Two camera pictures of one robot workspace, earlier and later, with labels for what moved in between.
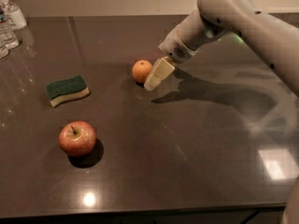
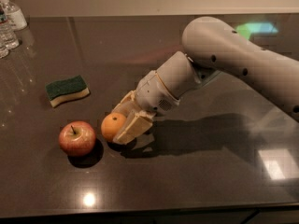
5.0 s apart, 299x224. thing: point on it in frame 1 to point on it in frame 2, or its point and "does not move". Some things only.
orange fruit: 141,70 to 111,125
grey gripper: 175,49 to 153,93
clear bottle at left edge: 4,51 does not move
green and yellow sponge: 66,89 does not move
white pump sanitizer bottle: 15,16 does not move
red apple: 78,138 does not move
